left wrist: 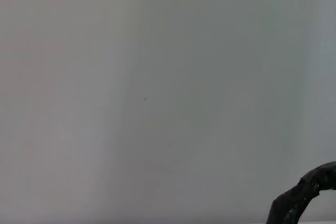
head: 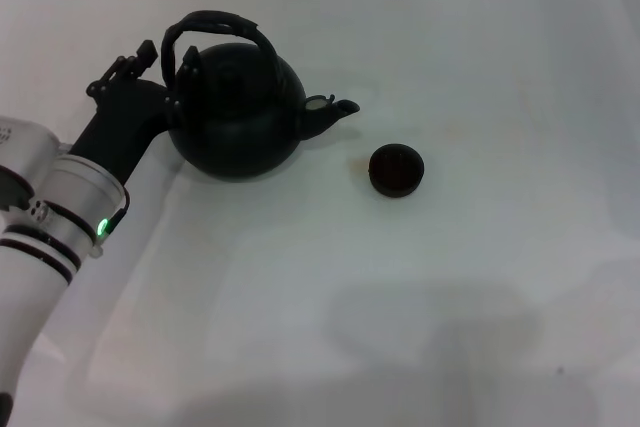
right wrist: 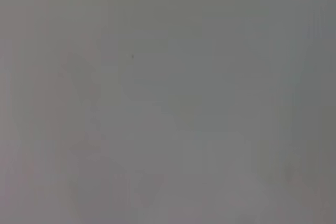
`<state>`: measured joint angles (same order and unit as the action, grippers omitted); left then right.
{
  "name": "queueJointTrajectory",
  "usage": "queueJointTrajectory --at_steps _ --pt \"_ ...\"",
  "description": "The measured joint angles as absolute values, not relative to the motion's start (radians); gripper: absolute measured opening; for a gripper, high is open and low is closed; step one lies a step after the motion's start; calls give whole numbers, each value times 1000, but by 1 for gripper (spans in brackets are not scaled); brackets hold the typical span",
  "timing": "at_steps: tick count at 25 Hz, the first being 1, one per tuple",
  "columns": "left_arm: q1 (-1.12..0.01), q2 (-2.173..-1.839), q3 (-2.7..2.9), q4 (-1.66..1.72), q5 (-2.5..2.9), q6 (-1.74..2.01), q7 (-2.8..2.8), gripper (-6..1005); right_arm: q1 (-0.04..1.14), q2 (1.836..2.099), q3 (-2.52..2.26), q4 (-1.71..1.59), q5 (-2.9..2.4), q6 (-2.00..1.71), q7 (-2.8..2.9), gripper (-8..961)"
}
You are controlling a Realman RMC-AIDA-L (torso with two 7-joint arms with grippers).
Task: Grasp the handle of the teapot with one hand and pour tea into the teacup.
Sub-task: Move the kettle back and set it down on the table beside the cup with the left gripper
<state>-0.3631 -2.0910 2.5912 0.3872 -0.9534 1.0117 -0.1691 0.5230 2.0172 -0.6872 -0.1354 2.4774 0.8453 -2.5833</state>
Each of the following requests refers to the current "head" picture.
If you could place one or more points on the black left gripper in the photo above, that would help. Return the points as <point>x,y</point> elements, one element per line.
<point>125,122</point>

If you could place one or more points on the black round teapot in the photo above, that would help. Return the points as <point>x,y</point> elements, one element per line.
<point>240,137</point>

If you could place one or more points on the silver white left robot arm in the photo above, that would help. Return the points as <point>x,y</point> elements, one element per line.
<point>45,227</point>

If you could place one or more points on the small dark teacup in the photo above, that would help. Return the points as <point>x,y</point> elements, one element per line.
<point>396,171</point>

